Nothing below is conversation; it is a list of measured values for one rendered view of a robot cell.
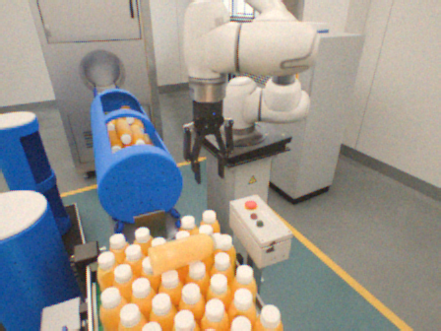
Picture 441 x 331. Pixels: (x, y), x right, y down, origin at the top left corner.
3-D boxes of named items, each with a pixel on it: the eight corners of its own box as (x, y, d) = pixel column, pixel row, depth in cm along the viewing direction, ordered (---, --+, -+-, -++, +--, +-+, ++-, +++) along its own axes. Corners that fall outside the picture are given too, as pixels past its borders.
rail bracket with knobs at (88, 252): (109, 260, 96) (103, 237, 90) (111, 277, 90) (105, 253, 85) (78, 270, 92) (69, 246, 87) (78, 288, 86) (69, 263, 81)
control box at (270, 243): (255, 218, 99) (257, 193, 94) (288, 258, 83) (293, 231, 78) (228, 225, 96) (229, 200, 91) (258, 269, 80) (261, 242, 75)
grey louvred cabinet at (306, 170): (222, 123, 452) (223, 21, 380) (330, 191, 290) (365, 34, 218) (191, 130, 429) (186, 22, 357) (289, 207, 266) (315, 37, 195)
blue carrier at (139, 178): (146, 129, 179) (135, 84, 164) (188, 210, 109) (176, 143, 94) (98, 140, 171) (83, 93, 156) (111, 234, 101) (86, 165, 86)
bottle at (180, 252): (156, 277, 64) (222, 254, 71) (149, 247, 65) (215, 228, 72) (152, 275, 70) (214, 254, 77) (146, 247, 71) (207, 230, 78)
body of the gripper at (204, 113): (218, 93, 75) (218, 126, 80) (186, 97, 72) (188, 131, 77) (229, 100, 69) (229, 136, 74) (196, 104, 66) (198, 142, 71)
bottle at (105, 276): (100, 303, 82) (88, 263, 73) (120, 288, 86) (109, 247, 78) (115, 317, 78) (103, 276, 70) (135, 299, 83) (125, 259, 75)
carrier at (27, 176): (30, 247, 202) (73, 233, 214) (-22, 133, 158) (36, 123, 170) (30, 224, 223) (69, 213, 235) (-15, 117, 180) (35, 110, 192)
